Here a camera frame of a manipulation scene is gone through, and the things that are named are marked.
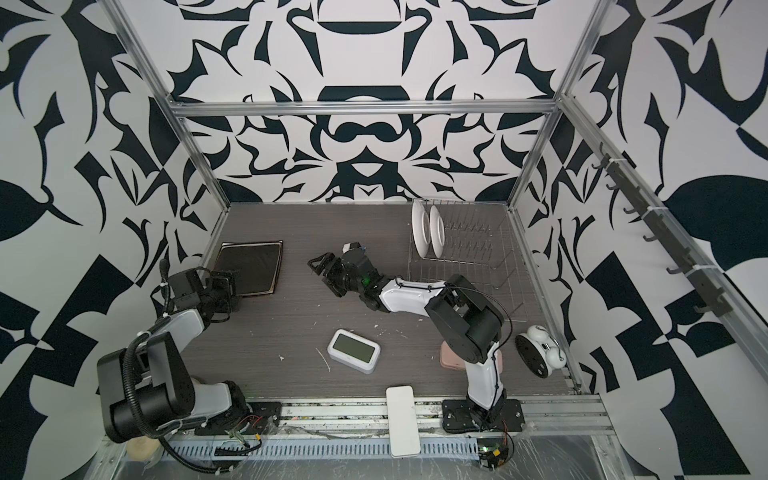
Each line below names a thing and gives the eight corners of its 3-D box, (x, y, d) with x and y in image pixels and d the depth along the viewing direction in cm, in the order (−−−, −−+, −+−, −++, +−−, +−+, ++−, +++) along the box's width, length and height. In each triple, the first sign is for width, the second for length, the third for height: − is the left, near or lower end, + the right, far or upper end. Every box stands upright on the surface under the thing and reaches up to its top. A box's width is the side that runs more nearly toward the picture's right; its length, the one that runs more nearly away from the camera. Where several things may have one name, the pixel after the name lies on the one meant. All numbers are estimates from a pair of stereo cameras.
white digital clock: (325, 357, 85) (323, 352, 82) (338, 332, 90) (336, 325, 87) (371, 377, 82) (371, 373, 79) (382, 350, 87) (382, 344, 83)
